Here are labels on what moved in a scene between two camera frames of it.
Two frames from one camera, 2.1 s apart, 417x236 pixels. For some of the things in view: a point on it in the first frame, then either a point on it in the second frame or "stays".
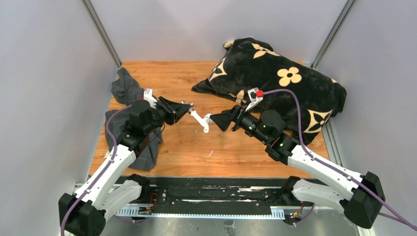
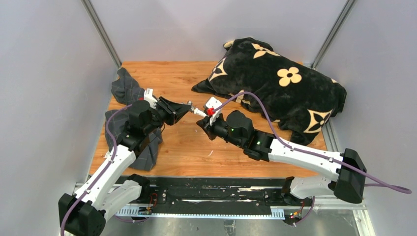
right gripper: x=223 y=119 -> x=204 y=124
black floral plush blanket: x=306 y=100 stays
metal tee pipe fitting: x=191 y=107 stays
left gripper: x=174 y=111 stays
